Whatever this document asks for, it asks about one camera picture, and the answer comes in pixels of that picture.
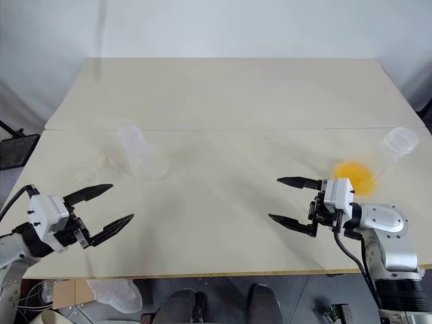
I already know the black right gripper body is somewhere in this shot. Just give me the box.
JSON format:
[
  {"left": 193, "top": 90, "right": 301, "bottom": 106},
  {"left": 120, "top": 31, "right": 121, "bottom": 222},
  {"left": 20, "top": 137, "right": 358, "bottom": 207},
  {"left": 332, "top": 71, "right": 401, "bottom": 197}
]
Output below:
[{"left": 308, "top": 190, "right": 339, "bottom": 234}]

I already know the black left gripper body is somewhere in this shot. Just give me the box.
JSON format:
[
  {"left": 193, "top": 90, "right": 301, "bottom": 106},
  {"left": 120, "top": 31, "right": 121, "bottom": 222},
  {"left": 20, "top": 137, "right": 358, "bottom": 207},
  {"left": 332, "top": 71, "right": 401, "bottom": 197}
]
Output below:
[{"left": 57, "top": 198, "right": 92, "bottom": 250}]

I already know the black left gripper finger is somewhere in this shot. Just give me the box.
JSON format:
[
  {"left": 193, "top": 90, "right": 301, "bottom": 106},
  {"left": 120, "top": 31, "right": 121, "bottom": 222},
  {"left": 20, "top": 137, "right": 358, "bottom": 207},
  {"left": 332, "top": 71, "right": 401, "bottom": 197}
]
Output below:
[
  {"left": 63, "top": 184, "right": 114, "bottom": 208},
  {"left": 84, "top": 213, "right": 135, "bottom": 250}
]

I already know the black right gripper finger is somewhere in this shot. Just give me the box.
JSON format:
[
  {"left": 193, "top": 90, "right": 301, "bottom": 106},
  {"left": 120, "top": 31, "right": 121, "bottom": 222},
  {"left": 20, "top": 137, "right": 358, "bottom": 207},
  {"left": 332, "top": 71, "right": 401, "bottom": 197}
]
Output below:
[
  {"left": 268, "top": 213, "right": 319, "bottom": 238},
  {"left": 277, "top": 176, "right": 328, "bottom": 192}
]

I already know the clear plastic cup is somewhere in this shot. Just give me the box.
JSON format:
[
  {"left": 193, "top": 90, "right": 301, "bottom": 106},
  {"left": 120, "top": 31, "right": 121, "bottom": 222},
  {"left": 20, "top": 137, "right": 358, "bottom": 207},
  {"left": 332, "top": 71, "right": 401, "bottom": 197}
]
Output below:
[{"left": 113, "top": 124, "right": 169, "bottom": 180}]

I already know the small clear plastic cap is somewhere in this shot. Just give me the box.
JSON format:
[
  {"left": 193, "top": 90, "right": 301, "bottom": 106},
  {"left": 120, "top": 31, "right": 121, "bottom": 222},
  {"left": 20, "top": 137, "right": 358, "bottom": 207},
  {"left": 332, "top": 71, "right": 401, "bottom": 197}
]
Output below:
[{"left": 75, "top": 166, "right": 99, "bottom": 182}]

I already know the clear cup with orange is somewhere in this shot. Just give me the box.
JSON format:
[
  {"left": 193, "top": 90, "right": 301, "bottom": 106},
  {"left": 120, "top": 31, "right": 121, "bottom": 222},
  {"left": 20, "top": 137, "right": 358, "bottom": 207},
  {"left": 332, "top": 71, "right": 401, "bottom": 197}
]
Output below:
[{"left": 331, "top": 126, "right": 420, "bottom": 198}]

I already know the brown cardboard box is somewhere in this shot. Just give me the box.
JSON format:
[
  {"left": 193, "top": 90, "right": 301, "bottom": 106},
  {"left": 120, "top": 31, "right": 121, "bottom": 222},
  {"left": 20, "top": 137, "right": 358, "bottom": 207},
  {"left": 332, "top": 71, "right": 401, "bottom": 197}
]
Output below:
[{"left": 53, "top": 279, "right": 99, "bottom": 305}]

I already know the white plastic bag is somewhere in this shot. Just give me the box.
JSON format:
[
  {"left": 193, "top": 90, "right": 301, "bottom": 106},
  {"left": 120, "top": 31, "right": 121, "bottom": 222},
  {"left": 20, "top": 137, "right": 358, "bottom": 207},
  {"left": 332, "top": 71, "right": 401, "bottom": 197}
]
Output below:
[{"left": 86, "top": 277, "right": 143, "bottom": 312}]

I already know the black box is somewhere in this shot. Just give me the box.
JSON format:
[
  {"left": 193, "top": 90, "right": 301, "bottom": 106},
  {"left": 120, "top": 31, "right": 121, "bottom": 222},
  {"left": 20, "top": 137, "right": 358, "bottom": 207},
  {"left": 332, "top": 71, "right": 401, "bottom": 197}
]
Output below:
[{"left": 0, "top": 134, "right": 41, "bottom": 171}]

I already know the dark rounded shape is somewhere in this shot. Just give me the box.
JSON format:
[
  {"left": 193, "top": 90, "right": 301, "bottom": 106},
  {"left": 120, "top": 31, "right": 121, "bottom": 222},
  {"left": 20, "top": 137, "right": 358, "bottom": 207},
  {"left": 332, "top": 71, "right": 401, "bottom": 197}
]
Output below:
[
  {"left": 157, "top": 289, "right": 209, "bottom": 324},
  {"left": 248, "top": 283, "right": 283, "bottom": 324}
]

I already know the beige round container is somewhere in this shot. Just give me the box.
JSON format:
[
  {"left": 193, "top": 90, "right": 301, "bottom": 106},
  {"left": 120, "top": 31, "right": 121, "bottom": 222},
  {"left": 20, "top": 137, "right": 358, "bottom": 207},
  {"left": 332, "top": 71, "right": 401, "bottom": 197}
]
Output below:
[{"left": 34, "top": 308, "right": 70, "bottom": 324}]

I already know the black stand leg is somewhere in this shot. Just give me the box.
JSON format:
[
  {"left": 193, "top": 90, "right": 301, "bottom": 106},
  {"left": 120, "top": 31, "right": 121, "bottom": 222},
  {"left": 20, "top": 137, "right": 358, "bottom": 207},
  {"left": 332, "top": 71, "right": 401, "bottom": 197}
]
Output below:
[{"left": 0, "top": 119, "right": 25, "bottom": 138}]

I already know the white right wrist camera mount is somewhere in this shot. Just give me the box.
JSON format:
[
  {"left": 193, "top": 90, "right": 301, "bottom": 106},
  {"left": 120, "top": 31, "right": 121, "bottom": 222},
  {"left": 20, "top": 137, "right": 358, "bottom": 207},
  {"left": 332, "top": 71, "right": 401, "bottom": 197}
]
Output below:
[{"left": 323, "top": 178, "right": 354, "bottom": 227}]

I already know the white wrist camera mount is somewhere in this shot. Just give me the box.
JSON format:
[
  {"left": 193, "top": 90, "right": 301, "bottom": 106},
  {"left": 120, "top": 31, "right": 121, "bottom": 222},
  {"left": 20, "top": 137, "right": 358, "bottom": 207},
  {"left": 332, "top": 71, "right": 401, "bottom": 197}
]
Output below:
[
  {"left": 28, "top": 194, "right": 71, "bottom": 253},
  {"left": 323, "top": 178, "right": 354, "bottom": 227}
]

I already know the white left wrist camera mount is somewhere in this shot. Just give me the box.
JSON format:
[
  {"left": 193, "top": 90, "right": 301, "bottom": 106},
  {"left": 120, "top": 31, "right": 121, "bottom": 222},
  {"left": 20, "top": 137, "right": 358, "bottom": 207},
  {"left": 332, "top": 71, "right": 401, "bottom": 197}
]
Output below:
[{"left": 28, "top": 194, "right": 71, "bottom": 253}]

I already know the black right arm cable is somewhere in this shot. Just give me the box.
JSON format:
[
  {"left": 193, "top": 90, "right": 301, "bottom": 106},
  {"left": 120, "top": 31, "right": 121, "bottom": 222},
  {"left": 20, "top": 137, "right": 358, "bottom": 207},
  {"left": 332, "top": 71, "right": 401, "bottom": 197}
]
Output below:
[{"left": 331, "top": 223, "right": 383, "bottom": 308}]

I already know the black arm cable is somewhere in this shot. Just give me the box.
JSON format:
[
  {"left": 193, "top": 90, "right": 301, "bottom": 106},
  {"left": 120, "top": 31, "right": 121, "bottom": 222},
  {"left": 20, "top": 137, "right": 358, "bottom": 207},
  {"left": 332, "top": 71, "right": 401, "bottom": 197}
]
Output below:
[
  {"left": 0, "top": 184, "right": 37, "bottom": 221},
  {"left": 331, "top": 223, "right": 383, "bottom": 308}
]

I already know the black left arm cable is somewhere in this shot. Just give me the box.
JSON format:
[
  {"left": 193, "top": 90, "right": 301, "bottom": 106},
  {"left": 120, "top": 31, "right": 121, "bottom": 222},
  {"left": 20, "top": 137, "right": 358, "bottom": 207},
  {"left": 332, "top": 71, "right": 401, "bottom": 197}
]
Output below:
[{"left": 0, "top": 184, "right": 37, "bottom": 221}]

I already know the white wires bundle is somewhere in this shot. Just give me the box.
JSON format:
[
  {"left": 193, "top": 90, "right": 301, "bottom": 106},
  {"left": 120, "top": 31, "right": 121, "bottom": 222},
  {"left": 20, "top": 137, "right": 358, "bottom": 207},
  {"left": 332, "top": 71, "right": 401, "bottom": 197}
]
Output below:
[{"left": 19, "top": 279, "right": 55, "bottom": 310}]

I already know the dark object at wall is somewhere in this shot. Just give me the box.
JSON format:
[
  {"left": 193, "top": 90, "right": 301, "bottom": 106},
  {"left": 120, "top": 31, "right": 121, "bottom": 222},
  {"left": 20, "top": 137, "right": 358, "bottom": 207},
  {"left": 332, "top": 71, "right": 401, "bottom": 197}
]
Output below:
[{"left": 416, "top": 59, "right": 432, "bottom": 119}]

